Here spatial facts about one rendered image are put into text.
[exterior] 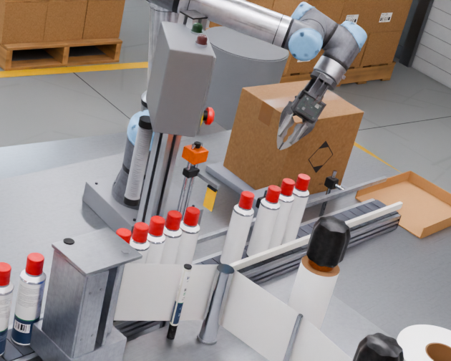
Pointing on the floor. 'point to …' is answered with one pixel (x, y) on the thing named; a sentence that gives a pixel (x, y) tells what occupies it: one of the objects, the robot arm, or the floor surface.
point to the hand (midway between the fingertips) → (281, 145)
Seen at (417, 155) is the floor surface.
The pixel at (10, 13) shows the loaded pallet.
